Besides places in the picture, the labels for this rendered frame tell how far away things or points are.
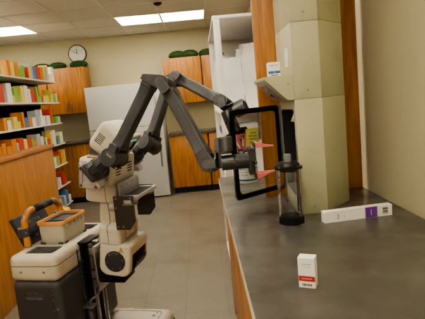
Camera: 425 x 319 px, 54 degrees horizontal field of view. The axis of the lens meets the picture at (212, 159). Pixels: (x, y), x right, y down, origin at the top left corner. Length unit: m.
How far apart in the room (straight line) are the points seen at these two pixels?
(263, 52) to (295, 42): 0.38
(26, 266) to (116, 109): 4.75
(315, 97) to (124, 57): 5.82
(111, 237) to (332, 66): 1.25
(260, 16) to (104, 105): 4.85
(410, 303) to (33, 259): 1.60
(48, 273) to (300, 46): 1.47
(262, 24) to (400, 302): 1.42
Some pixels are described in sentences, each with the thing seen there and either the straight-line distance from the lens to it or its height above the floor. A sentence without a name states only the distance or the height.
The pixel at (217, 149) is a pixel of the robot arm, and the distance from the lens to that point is 1.61.
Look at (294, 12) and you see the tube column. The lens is 1.76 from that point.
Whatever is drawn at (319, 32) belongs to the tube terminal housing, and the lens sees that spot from 1.78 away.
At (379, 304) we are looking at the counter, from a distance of 1.09.
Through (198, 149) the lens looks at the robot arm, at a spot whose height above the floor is 1.26.
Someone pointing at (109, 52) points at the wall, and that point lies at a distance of 7.44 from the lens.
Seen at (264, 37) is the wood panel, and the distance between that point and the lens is 2.10.
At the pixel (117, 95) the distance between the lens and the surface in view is 6.68.
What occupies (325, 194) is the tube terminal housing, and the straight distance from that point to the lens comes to 1.80.
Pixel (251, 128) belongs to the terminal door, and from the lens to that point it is 1.90.
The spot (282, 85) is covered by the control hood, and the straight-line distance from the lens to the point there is 1.72.
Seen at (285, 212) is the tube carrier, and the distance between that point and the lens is 1.64.
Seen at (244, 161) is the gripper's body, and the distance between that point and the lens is 1.59.
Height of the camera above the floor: 1.44
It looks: 8 degrees down
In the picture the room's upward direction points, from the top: 5 degrees counter-clockwise
